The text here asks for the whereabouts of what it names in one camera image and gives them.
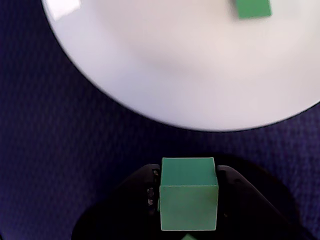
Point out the blue woven table cloth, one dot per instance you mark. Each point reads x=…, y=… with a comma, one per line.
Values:
x=50, y=150

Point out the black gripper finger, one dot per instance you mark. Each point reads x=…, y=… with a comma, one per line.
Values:
x=245, y=217
x=120, y=217

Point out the green cube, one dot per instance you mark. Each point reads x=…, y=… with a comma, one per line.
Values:
x=187, y=207
x=253, y=8

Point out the white round plate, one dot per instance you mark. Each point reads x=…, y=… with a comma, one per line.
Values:
x=175, y=62

